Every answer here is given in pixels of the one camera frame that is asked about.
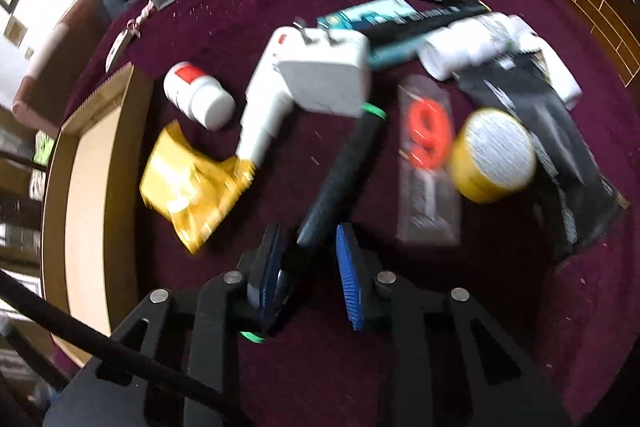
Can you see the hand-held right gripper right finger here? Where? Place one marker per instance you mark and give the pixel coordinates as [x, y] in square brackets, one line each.
[347, 277]

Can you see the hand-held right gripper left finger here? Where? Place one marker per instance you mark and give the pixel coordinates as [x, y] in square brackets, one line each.
[270, 267]

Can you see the brown armchair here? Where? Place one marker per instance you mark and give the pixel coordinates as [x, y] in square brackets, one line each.
[55, 67]

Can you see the long white tube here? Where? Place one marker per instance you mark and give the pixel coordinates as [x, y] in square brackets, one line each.
[262, 112]

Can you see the teal tissue pack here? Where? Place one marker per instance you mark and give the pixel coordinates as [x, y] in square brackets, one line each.
[370, 14]

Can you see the white squeeze tube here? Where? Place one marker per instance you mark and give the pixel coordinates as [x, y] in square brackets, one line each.
[550, 62]

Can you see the black marker green cap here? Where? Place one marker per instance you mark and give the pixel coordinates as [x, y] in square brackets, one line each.
[340, 167]

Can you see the white power adapter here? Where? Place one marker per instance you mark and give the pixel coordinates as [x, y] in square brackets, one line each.
[325, 74]

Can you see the yellow snack packet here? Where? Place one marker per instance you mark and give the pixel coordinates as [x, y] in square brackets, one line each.
[185, 187]

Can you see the white pill bottle red label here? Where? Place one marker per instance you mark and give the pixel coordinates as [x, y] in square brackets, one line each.
[195, 94]

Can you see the cardboard tray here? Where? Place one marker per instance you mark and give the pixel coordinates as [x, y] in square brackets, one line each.
[90, 207]

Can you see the black pouch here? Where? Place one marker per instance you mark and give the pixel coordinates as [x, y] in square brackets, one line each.
[550, 142]

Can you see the clear packet red number candle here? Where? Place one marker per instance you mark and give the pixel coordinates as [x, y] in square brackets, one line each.
[425, 142]

